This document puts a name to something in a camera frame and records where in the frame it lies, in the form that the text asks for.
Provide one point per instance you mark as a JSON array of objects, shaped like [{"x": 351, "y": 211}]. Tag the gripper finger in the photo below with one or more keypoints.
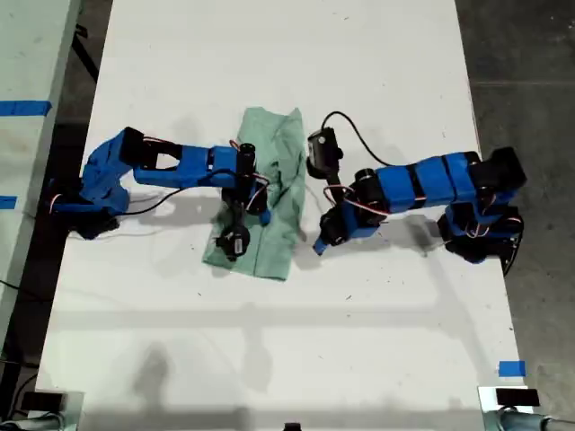
[
  {"x": 327, "y": 224},
  {"x": 337, "y": 235},
  {"x": 262, "y": 204}
]

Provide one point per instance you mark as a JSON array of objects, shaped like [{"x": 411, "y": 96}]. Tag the black stand base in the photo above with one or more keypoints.
[{"x": 292, "y": 427}]

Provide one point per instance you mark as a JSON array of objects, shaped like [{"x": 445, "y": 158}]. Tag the silver corner bracket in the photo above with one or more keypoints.
[
  {"x": 74, "y": 404},
  {"x": 485, "y": 399}
]

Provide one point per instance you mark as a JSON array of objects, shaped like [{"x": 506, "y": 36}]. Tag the black table strut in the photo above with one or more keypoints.
[{"x": 87, "y": 58}]

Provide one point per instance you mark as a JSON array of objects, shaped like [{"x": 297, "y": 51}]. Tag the black camera box white label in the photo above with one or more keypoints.
[{"x": 236, "y": 244}]

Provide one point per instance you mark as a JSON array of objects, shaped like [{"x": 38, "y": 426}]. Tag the short blue tape strip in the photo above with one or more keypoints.
[{"x": 8, "y": 203}]

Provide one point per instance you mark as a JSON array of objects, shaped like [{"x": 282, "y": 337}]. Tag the pale green T-shirt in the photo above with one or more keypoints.
[{"x": 274, "y": 251}]

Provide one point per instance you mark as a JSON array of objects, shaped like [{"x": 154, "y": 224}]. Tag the grey tube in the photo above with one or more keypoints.
[
  {"x": 31, "y": 424},
  {"x": 516, "y": 423}
]

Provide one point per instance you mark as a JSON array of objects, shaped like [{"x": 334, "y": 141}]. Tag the long blue tape strip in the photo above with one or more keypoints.
[{"x": 24, "y": 108}]

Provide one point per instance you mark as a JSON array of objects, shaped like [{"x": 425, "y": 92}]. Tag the blue tape patch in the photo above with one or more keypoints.
[{"x": 512, "y": 368}]

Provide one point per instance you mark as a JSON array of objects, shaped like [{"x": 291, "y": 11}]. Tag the black grey camera box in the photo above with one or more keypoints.
[{"x": 321, "y": 148}]

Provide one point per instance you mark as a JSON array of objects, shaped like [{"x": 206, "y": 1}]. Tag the small black box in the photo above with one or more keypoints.
[
  {"x": 42, "y": 401},
  {"x": 516, "y": 396}
]

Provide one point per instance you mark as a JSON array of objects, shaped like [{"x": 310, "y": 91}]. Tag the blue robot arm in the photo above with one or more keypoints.
[
  {"x": 427, "y": 184},
  {"x": 179, "y": 166}
]

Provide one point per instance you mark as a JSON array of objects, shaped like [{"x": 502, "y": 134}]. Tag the pale side table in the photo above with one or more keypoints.
[{"x": 27, "y": 54}]

